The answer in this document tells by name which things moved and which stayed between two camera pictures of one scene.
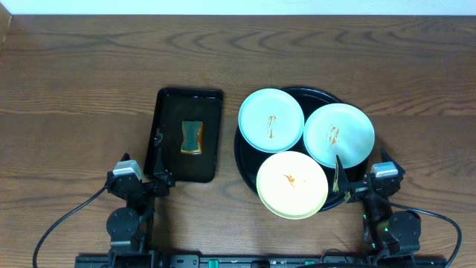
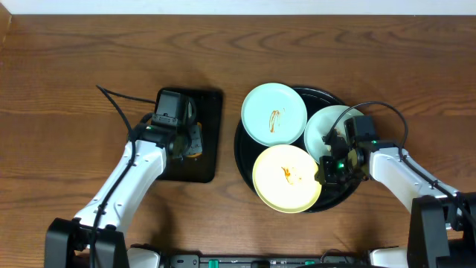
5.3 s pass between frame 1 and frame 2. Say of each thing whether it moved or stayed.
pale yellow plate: moved
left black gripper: moved
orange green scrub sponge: stayed
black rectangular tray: stayed
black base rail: stayed
